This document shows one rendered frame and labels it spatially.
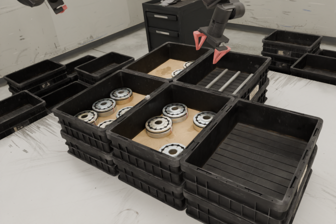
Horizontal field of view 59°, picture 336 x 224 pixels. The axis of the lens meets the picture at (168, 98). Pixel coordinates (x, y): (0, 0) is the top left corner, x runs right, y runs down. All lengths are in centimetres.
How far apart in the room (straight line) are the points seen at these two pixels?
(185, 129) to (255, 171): 31
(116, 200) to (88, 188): 13
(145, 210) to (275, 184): 42
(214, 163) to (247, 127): 23
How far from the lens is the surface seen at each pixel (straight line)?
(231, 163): 100
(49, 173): 131
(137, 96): 139
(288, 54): 261
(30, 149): 148
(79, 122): 111
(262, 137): 111
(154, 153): 89
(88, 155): 122
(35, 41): 420
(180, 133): 112
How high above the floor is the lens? 151
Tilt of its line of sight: 30 degrees down
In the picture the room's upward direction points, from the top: 6 degrees counter-clockwise
